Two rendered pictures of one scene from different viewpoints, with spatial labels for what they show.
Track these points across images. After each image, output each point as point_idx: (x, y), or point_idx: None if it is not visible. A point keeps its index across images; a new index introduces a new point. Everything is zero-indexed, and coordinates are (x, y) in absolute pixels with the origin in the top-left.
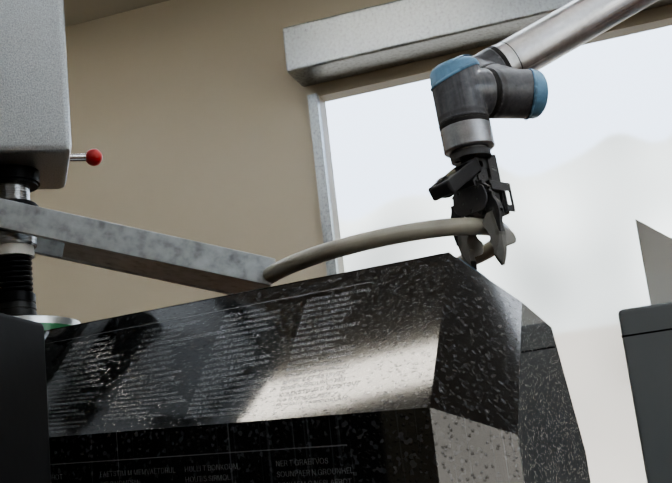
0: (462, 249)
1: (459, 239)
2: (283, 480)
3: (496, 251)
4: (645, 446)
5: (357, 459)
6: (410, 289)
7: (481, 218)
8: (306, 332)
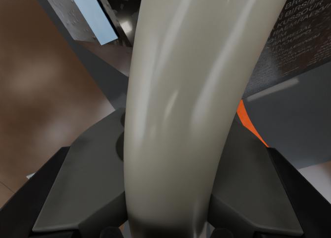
0: (243, 134)
1: (264, 160)
2: None
3: (115, 111)
4: (207, 225)
5: None
6: None
7: (135, 225)
8: None
